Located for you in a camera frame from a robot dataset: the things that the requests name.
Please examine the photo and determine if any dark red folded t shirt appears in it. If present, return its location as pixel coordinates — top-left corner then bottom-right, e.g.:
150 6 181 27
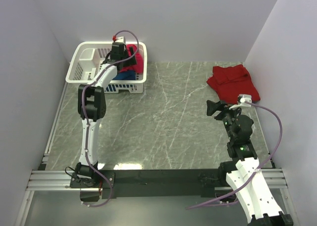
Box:
206 64 261 104

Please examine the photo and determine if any blue t shirt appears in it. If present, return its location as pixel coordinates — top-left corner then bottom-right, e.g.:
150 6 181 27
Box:
105 70 136 93

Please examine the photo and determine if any pink t shirt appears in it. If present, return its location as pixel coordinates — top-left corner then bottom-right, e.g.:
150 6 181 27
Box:
120 44 144 74

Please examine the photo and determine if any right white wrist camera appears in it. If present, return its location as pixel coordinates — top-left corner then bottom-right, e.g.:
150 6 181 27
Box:
229 94 252 110

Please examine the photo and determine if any aluminium rail frame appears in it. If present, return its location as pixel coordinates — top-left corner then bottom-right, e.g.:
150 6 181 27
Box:
24 82 295 226

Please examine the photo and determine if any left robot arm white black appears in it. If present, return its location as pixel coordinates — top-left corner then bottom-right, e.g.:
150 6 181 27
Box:
66 41 139 187

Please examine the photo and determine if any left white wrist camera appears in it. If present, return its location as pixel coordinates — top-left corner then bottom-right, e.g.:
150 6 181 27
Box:
112 35 126 44

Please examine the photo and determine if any black base beam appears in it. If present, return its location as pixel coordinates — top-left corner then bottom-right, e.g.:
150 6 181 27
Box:
101 169 231 198

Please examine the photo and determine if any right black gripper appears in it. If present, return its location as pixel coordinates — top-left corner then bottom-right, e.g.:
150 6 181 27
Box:
206 100 244 141

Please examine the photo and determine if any white plastic basket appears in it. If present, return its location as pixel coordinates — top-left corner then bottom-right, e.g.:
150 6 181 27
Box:
66 41 148 94

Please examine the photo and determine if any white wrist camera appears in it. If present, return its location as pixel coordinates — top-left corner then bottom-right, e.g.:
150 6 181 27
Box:
112 35 126 44
229 94 252 110

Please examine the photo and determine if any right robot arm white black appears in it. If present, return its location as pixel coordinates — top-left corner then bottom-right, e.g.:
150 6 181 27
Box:
207 100 294 226

